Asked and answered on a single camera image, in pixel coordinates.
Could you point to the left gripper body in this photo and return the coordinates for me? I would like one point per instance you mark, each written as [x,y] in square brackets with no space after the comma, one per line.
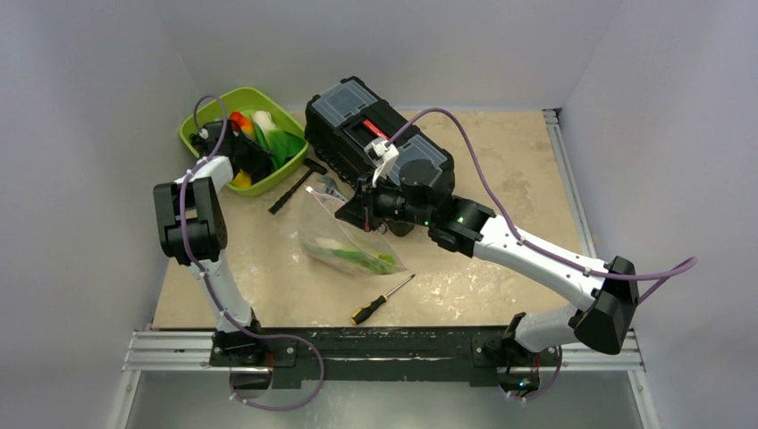
[251,155]

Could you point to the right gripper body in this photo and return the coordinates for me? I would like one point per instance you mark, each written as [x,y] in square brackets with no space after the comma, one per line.
[361,205]

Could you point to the clear zip top bag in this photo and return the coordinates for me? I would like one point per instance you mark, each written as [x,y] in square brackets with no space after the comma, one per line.
[316,220]

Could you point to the toy lemon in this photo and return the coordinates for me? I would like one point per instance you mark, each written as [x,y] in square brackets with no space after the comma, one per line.
[242,180]

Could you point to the toy green onion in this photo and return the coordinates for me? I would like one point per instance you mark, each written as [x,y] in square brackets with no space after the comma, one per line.
[321,249]

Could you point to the toy green bean pod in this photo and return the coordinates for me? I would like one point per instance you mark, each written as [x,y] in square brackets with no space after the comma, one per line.
[380,264]

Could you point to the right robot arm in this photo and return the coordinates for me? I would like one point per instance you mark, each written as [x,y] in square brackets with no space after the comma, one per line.
[602,297]

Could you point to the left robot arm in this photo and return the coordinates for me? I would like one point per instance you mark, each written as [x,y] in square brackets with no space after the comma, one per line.
[193,232]

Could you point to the toy red strawberry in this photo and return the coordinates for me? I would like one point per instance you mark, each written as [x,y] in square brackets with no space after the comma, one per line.
[241,123]

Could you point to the green plastic bin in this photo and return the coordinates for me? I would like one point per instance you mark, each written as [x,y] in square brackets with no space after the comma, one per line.
[247,100]

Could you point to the black hammer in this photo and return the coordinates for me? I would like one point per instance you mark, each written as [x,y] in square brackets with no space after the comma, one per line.
[312,167]

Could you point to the toy green leaf vegetable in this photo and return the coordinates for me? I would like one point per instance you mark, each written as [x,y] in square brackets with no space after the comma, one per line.
[283,145]

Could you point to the black toolbox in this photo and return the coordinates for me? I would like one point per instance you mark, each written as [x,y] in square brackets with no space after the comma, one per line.
[346,117]

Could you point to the yellow black screwdriver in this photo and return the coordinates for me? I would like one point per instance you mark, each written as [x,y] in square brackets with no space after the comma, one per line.
[364,313]

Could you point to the adjustable wrench red handle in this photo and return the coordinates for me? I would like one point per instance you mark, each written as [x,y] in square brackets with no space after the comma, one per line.
[328,186]

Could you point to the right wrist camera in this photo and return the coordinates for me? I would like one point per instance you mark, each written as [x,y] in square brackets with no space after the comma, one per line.
[383,155]

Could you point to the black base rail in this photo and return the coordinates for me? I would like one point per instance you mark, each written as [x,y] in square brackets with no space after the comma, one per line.
[477,355]

